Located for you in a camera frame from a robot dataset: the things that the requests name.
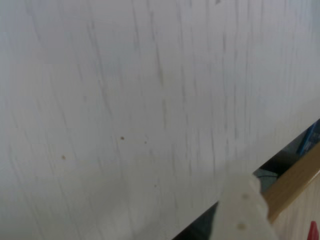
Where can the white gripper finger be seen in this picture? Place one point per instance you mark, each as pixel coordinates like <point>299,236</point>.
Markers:
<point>237,215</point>

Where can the light wooden board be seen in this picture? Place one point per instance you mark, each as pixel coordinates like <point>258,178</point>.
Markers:
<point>292,182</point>

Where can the red plastic clamp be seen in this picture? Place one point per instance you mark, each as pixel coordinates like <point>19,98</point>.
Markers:
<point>315,231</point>

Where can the blue box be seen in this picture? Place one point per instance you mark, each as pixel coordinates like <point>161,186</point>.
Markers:
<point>310,140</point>

